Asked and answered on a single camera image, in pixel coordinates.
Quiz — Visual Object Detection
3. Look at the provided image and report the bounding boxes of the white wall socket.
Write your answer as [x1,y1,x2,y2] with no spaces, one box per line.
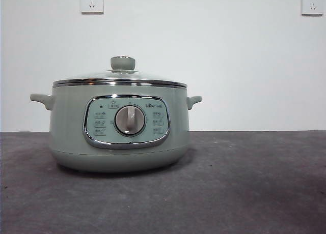
[301,0,323,16]
[81,0,104,15]

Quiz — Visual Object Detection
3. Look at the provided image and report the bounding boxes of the pale green electric pot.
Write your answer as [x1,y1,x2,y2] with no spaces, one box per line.
[30,84,203,173]

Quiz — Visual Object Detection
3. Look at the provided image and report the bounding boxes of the glass lid with green knob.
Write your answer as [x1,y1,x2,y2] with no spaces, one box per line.
[52,55,188,89]

